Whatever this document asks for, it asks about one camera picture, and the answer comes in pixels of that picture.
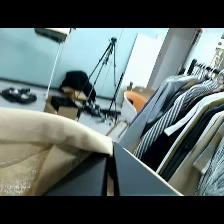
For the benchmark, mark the striped shirt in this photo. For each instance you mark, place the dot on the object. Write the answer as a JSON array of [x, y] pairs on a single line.
[[166, 123]]

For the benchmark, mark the grey shirt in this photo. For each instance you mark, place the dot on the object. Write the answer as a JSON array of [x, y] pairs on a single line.
[[150, 113]]

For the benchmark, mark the checked shirt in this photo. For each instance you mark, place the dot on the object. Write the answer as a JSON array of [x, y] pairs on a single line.
[[213, 180]]

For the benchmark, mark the black garment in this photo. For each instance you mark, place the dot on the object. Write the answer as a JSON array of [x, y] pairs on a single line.
[[160, 146]]

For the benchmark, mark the cardboard box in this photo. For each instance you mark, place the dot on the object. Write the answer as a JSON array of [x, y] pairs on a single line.
[[68, 112]]

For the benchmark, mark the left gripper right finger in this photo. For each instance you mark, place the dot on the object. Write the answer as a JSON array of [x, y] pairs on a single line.
[[133, 176]]

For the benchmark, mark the dark navy garment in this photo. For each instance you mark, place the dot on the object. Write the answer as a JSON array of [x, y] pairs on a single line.
[[186, 150]]

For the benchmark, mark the light stand with black head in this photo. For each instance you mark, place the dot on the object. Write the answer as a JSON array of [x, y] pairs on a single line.
[[50, 34]]

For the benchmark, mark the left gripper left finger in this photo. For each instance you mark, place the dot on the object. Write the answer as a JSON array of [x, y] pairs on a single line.
[[90, 176]]

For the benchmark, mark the white garment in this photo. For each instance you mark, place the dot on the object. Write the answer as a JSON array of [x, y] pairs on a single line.
[[200, 109]]

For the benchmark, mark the beige shirt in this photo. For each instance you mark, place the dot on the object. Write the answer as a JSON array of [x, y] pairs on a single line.
[[50, 133]]

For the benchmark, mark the tan garment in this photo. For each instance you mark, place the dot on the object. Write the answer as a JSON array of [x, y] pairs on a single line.
[[186, 176]]

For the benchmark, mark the black bag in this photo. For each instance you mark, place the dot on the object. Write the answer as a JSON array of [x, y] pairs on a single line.
[[78, 80]]

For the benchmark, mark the black tripod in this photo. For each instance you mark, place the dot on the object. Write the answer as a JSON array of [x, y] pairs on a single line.
[[113, 41]]

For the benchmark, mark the orange chair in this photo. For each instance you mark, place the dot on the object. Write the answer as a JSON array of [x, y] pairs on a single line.
[[138, 100]]

